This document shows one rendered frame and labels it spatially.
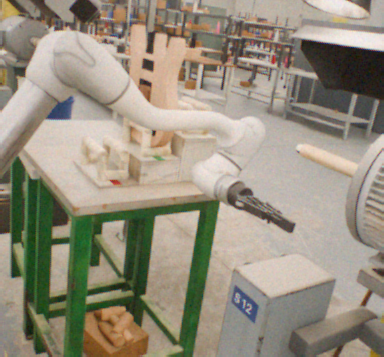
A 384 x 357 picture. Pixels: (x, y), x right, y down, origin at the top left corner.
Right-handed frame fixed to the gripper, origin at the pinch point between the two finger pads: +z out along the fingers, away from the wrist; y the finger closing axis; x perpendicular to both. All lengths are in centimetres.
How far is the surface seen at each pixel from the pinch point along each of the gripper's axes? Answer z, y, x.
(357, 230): 31.1, 17.1, 12.4
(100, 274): -141, -30, -99
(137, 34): -81, 14, 38
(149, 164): -55, 11, -3
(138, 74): -75, 13, 25
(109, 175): -58, 24, -10
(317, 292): 35.9, 29.8, 3.0
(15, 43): -221, 21, 17
